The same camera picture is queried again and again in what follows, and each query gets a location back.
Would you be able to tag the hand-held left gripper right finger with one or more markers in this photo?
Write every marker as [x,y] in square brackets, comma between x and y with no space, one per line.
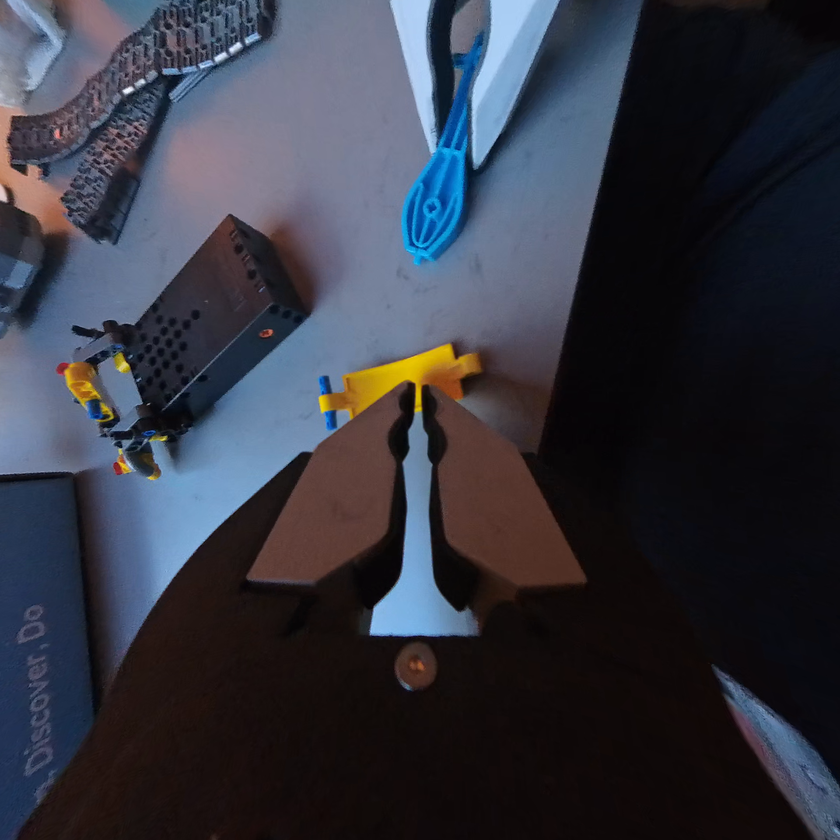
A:
[505,512]

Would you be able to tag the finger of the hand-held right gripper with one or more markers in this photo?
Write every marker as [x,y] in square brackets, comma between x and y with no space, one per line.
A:
[413,52]
[518,52]

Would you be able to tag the person's dark clothed body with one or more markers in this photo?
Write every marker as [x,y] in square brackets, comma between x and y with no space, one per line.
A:
[722,328]

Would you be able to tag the grey desk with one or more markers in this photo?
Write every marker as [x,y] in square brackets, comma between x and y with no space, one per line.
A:
[328,229]

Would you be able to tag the black perforated brick model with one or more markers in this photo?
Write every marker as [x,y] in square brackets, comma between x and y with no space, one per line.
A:
[216,308]

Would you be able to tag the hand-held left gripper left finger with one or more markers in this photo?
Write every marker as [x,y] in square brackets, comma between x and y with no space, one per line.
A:
[328,512]

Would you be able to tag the yellow scoop piece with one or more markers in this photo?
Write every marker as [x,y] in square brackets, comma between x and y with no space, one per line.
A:
[394,377]

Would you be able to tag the blue brick separator tool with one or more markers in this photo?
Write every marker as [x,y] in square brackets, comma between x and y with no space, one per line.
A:
[433,197]

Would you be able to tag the dark blue cardboard box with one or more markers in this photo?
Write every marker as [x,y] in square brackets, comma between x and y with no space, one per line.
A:
[39,623]

